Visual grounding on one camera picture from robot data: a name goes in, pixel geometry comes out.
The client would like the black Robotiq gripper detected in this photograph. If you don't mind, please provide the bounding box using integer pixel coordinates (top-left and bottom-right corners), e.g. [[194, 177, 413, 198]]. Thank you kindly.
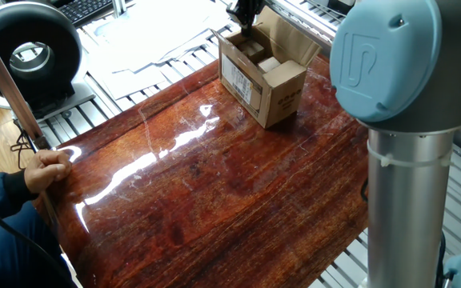
[[226, 0, 264, 37]]

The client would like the brown cardboard box with label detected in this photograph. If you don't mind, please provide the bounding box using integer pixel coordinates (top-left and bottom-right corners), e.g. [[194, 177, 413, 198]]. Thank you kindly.
[[212, 6, 323, 130]]

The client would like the person's bare hand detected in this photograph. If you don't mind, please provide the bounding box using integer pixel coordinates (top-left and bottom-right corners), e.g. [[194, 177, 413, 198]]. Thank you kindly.
[[24, 149, 74, 195]]

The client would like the pale wooden block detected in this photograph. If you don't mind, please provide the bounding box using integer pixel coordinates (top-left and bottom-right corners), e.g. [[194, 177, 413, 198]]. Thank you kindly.
[[236, 38, 266, 63], [257, 56, 282, 74]]

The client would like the white paper pile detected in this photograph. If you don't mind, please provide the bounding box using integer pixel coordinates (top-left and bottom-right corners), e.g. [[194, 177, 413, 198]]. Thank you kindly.
[[78, 0, 239, 77]]

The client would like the white paper sheet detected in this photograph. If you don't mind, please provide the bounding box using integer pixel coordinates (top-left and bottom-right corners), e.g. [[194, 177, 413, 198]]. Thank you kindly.
[[101, 63, 170, 101]]

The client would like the black computer keyboard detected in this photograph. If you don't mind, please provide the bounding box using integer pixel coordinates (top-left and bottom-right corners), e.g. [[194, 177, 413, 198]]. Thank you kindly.
[[56, 0, 116, 28]]

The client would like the wood grain table mat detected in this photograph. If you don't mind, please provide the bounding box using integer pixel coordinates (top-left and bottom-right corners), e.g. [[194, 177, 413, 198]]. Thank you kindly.
[[34, 54, 370, 288]]

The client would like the brown wooden pole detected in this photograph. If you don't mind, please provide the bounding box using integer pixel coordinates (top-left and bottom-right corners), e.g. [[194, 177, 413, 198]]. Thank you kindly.
[[0, 15, 51, 152]]

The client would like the leg in blue trousers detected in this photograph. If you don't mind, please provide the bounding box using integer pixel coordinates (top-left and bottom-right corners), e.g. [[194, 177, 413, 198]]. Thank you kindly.
[[0, 202, 78, 288]]

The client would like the short aluminium profile post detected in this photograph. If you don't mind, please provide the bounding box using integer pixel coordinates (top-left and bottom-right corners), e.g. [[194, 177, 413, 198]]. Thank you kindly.
[[112, 0, 128, 19]]

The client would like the grey metal fan base plate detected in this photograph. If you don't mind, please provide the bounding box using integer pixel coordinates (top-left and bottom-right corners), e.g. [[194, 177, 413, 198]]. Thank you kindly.
[[12, 79, 98, 124]]

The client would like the black cable loop on floor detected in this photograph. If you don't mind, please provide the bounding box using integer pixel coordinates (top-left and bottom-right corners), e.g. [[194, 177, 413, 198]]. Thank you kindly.
[[9, 119, 38, 163]]

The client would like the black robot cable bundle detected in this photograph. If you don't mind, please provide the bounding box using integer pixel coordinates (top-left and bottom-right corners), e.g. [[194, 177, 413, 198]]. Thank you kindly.
[[433, 231, 448, 288]]

